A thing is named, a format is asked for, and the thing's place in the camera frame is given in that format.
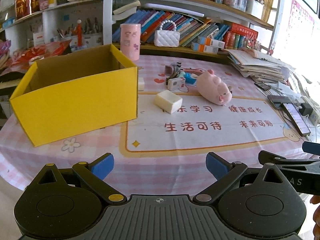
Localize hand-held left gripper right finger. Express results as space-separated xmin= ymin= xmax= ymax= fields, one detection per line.
xmin=193 ymin=152 xmax=290 ymax=204

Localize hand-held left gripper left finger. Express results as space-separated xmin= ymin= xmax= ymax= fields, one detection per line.
xmin=29 ymin=153 xmax=128 ymax=204

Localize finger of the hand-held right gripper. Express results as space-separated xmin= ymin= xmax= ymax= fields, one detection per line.
xmin=302 ymin=141 xmax=320 ymax=153
xmin=258 ymin=150 xmax=320 ymax=167

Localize yellow cardboard box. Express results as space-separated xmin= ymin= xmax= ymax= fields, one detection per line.
xmin=9 ymin=44 xmax=139 ymax=147

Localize pink plush pig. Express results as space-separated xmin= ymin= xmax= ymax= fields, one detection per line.
xmin=196 ymin=70 xmax=233 ymax=105

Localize white charger block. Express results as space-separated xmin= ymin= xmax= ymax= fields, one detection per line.
xmin=154 ymin=90 xmax=183 ymax=114

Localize teal oval case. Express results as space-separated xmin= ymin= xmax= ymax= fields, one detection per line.
xmin=180 ymin=71 xmax=198 ymax=84

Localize person's right hand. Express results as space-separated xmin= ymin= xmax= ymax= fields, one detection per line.
xmin=311 ymin=194 xmax=320 ymax=239

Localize pink printed tablecloth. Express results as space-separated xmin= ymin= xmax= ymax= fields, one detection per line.
xmin=0 ymin=53 xmax=320 ymax=207

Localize smartphone with lit screen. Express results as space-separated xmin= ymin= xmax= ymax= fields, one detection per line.
xmin=282 ymin=102 xmax=312 ymax=137

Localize white power strip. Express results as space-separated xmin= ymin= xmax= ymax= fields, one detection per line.
xmin=296 ymin=96 xmax=320 ymax=126

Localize dark smartphone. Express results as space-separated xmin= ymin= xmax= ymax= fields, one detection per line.
xmin=267 ymin=94 xmax=293 ymax=109

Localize black calculator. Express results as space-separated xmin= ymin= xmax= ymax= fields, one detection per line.
xmin=254 ymin=81 xmax=272 ymax=91

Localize small white labelled box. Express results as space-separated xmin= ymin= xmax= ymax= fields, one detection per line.
xmin=167 ymin=77 xmax=187 ymax=90

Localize stack of papers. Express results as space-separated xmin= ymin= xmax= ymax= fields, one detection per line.
xmin=226 ymin=48 xmax=293 ymax=84

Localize grey mini device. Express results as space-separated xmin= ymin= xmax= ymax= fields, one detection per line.
xmin=165 ymin=62 xmax=182 ymax=75

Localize orange and blue carton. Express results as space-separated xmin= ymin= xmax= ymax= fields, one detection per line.
xmin=191 ymin=42 xmax=219 ymax=54
xmin=197 ymin=36 xmax=225 ymax=49

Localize pink cylinder container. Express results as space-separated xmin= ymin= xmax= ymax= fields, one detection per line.
xmin=120 ymin=23 xmax=141 ymax=61

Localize red dictionary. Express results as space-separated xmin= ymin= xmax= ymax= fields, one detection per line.
xmin=224 ymin=22 xmax=259 ymax=49

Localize white desk pen organiser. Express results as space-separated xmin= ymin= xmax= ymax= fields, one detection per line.
xmin=57 ymin=17 xmax=103 ymax=51

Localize pile of red packets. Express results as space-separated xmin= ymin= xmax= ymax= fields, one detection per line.
xmin=10 ymin=39 xmax=72 ymax=66

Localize red figurine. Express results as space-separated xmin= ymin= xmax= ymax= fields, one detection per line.
xmin=74 ymin=19 xmax=84 ymax=47

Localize white quilted handbag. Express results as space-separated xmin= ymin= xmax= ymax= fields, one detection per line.
xmin=154 ymin=19 xmax=180 ymax=47

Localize row of slanted books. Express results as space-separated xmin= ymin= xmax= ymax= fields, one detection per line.
xmin=112 ymin=9 xmax=231 ymax=47

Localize white and red small box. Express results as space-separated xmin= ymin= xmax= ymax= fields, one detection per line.
xmin=32 ymin=31 xmax=46 ymax=46

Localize yellow books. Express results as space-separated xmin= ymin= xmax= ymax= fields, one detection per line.
xmin=261 ymin=0 xmax=276 ymax=23

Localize white storage container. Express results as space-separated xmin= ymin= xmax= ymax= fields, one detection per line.
xmin=246 ymin=0 xmax=265 ymax=20

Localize white bookshelf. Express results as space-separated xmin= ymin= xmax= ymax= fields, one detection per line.
xmin=0 ymin=0 xmax=286 ymax=58

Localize wall poster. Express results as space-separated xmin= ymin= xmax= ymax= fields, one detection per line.
xmin=286 ymin=0 xmax=315 ymax=46

